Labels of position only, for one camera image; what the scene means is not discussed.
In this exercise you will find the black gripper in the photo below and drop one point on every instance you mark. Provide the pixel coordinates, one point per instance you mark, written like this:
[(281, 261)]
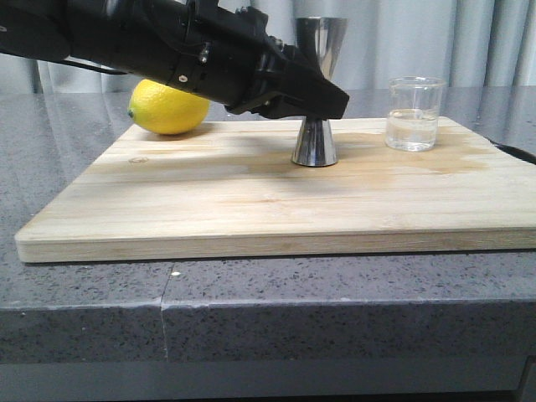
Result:
[(229, 58)]

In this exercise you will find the steel double jigger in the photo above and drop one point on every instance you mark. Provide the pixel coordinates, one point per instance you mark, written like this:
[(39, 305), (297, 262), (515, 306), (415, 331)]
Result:
[(321, 39)]

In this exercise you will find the small glass beaker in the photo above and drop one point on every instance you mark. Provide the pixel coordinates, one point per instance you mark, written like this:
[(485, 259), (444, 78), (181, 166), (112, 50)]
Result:
[(414, 109)]

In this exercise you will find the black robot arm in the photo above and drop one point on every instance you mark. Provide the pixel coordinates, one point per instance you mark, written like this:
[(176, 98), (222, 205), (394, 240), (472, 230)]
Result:
[(126, 36)]

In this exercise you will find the wooden cutting board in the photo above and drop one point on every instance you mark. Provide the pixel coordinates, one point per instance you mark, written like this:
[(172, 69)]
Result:
[(230, 189)]

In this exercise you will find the yellow lemon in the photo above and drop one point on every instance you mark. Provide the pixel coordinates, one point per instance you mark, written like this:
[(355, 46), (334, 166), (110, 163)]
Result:
[(164, 110)]

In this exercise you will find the grey curtain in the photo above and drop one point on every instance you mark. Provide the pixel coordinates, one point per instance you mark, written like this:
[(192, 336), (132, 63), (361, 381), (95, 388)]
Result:
[(465, 43)]

